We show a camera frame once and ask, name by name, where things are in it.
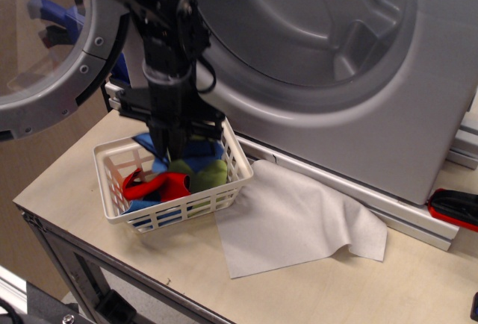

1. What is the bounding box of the green cloth in basket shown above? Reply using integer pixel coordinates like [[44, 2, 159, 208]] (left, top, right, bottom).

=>
[[185, 160, 228, 194]]

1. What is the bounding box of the blue clamp behind washer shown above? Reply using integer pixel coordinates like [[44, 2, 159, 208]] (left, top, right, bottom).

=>
[[110, 53, 131, 87]]

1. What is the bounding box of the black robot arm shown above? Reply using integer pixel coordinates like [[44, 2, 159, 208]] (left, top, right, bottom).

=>
[[117, 0, 225, 159]]

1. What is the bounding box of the red and black clamp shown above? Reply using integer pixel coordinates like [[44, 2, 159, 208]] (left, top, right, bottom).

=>
[[427, 188, 477, 231]]

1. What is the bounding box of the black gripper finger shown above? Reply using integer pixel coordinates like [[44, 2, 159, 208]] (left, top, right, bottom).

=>
[[170, 128, 193, 160], [149, 126, 169, 158]]

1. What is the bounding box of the red cloth in basket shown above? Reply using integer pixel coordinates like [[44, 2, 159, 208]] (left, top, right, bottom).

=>
[[122, 169, 190, 202]]

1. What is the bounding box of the white plastic laundry basket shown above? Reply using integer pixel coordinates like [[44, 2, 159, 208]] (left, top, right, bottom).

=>
[[94, 121, 253, 224]]

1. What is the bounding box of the metal table frame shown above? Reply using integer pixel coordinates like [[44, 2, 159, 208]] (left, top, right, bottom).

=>
[[17, 205, 231, 323]]

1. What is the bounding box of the grey toy washing machine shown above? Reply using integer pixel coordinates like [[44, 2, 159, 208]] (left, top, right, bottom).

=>
[[119, 0, 478, 206]]

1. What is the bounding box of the grey cloth sheet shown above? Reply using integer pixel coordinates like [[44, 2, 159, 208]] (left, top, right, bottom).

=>
[[215, 160, 388, 278]]

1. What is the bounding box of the green cloth with black trim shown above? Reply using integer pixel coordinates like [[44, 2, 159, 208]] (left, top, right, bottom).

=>
[[168, 159, 198, 175]]

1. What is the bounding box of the blue cloth in basket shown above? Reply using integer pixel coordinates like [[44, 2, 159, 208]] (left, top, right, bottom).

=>
[[118, 195, 193, 233]]

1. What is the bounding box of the round transparent washer door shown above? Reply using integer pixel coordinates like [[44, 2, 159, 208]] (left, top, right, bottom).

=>
[[1, 0, 128, 142]]

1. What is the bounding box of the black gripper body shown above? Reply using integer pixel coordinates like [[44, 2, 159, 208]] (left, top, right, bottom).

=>
[[108, 69, 225, 141]]

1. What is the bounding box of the blue cloth with black trim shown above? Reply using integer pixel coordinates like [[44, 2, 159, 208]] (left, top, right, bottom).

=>
[[132, 133, 223, 173]]

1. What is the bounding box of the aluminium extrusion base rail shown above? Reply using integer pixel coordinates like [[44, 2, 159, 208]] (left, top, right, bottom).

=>
[[104, 81, 478, 252]]

